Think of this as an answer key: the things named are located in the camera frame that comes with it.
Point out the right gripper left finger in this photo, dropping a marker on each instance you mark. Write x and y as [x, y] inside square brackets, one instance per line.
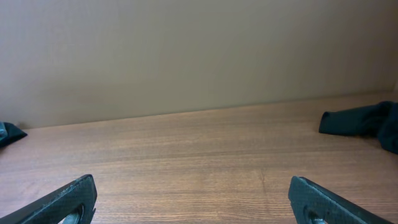
[72, 203]

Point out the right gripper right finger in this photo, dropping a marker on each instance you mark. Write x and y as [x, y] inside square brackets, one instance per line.
[312, 204]

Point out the folded light blue garment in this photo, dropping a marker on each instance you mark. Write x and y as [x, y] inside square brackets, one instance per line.
[10, 134]

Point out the black garment at right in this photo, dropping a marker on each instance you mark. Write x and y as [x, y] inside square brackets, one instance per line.
[377, 121]

